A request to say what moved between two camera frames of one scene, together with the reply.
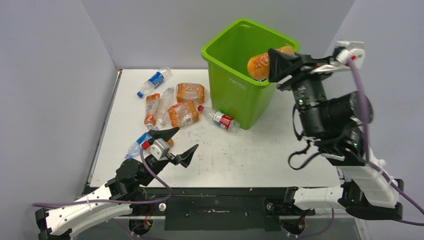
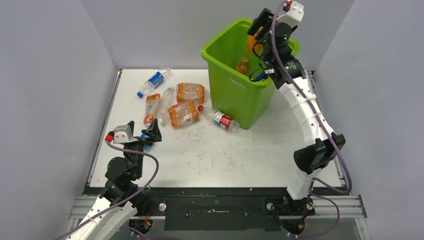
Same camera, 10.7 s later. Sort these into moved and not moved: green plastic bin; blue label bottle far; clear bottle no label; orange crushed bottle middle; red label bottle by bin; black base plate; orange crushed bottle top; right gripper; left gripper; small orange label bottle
Moved: right gripper; left gripper
Not moved: red label bottle by bin; orange crushed bottle middle; green plastic bin; clear bottle no label; blue label bottle far; orange crushed bottle top; small orange label bottle; black base plate
